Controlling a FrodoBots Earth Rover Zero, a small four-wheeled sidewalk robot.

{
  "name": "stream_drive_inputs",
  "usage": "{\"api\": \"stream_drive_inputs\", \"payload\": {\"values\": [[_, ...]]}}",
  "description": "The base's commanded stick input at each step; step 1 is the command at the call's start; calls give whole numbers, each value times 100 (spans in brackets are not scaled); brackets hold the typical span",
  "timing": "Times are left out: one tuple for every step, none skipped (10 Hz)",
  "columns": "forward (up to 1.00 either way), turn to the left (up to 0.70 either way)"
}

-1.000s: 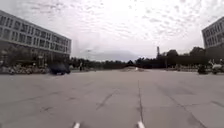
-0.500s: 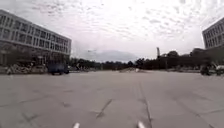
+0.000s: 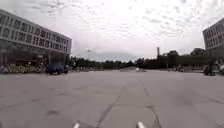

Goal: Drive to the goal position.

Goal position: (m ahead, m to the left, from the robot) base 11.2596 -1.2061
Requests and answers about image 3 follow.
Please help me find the row of dark trees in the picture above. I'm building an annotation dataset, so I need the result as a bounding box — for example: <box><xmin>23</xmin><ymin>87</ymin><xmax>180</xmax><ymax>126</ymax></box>
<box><xmin>65</xmin><ymin>55</ymin><xmax>158</xmax><ymax>71</ymax></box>

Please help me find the grey concrete slab plaza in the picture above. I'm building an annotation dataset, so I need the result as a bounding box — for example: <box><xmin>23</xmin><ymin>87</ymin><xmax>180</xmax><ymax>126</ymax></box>
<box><xmin>0</xmin><ymin>69</ymin><xmax>224</xmax><ymax>128</ymax></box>

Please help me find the tall chimney tower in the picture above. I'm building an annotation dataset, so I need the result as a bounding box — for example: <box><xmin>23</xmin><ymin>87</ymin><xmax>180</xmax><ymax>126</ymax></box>
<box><xmin>156</xmin><ymin>46</ymin><xmax>161</xmax><ymax>60</ymax></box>

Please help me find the blue vehicle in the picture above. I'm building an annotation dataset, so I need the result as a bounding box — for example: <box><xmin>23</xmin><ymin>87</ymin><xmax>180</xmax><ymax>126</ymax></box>
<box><xmin>45</xmin><ymin>62</ymin><xmax>69</xmax><ymax>76</ymax></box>

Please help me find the large grey windowed building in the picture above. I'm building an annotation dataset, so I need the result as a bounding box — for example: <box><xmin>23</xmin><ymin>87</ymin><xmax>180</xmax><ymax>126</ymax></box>
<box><xmin>0</xmin><ymin>8</ymin><xmax>73</xmax><ymax>68</ymax></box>

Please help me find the row of parked bicycles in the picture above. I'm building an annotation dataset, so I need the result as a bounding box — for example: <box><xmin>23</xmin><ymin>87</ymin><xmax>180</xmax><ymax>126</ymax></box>
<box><xmin>0</xmin><ymin>63</ymin><xmax>48</xmax><ymax>75</ymax></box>

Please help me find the dark vehicle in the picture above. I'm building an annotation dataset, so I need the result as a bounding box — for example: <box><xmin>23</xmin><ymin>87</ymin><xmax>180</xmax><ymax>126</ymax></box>
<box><xmin>203</xmin><ymin>63</ymin><xmax>224</xmax><ymax>77</ymax></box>

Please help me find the grey office building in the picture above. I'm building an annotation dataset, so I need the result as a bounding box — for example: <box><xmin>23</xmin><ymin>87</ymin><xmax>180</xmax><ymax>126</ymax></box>
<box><xmin>202</xmin><ymin>17</ymin><xmax>224</xmax><ymax>62</ymax></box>

